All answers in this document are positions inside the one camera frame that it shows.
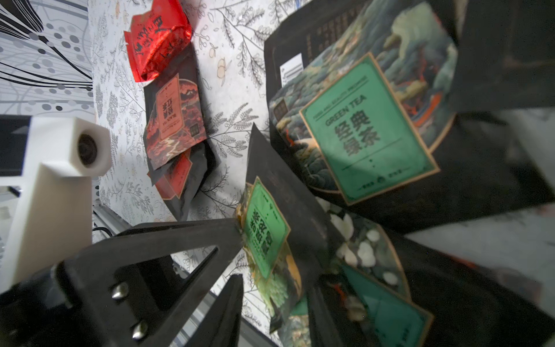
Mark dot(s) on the white flower tea bag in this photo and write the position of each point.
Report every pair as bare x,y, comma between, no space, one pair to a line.
375,300

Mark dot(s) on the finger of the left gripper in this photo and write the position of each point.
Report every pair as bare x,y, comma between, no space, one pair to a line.
140,287

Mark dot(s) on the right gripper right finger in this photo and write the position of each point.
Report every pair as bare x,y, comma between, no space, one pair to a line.
324,316

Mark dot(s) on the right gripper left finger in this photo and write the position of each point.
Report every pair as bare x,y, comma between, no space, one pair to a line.
221,325

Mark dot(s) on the lower red black tea bag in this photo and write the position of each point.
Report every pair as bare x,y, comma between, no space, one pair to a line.
179,181

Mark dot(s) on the red square tea bag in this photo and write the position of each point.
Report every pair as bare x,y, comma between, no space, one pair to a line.
156,37

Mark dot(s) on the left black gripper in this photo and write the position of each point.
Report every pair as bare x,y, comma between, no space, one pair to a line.
42,309

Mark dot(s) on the large green tea bag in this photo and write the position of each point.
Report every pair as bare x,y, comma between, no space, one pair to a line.
364,116

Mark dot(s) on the red black tea bag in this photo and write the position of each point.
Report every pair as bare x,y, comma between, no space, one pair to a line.
179,181
176,122

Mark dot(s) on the green leafy tea bag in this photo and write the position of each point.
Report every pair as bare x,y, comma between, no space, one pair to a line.
289,238

